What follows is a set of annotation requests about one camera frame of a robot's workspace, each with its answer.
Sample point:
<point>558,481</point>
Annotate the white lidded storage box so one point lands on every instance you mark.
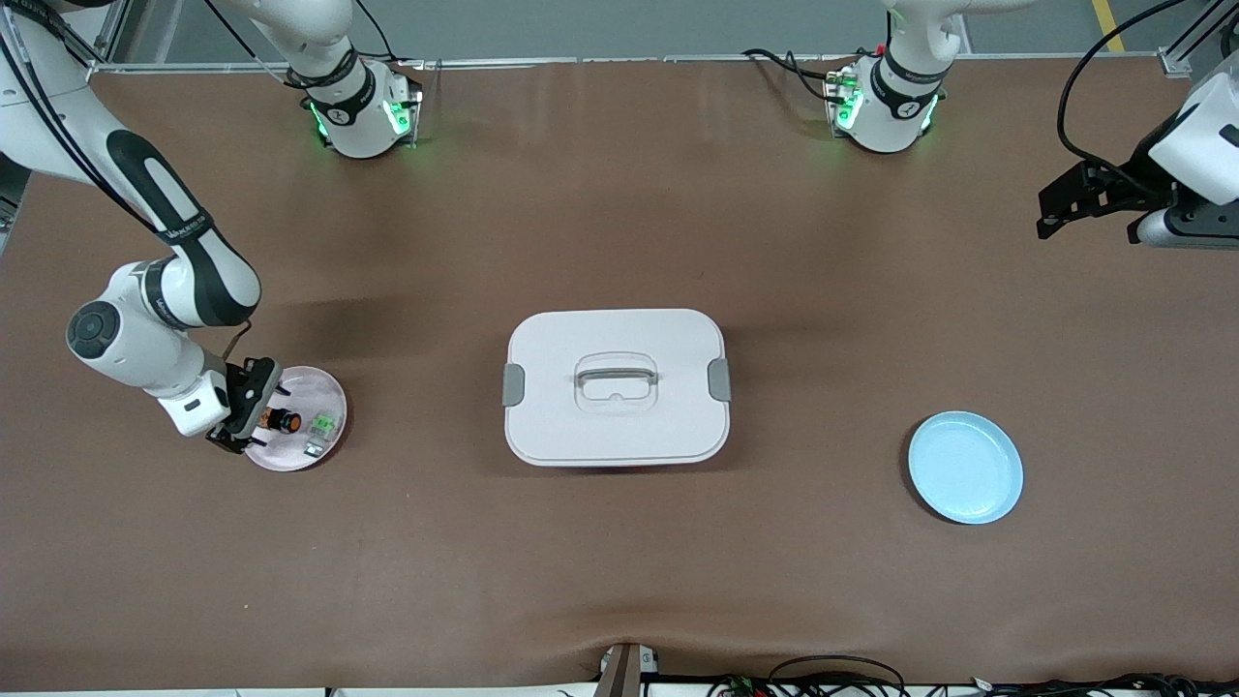
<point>619,426</point>

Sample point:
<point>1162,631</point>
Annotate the green white terminal block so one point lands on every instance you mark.
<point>324,424</point>

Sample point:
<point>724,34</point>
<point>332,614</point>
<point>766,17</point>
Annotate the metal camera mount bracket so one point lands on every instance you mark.
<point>624,673</point>

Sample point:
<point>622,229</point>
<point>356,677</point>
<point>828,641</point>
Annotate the light blue round plate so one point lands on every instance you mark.
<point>965,468</point>

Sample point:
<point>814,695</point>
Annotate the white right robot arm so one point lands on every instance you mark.
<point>194,281</point>

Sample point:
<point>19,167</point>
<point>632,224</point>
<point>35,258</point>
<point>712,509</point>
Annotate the orange black push-button switch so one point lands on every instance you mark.
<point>288,421</point>

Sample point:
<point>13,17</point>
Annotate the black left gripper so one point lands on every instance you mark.
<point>1134,184</point>

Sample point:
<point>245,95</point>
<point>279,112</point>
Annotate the aluminium frame profile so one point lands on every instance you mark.
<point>111,39</point>
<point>1176,58</point>

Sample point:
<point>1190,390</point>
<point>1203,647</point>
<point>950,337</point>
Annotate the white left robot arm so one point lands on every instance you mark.
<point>886,106</point>

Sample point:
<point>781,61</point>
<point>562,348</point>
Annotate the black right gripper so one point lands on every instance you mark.
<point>259,378</point>

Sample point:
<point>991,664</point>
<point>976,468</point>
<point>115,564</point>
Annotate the pink round plate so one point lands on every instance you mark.
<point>310,387</point>

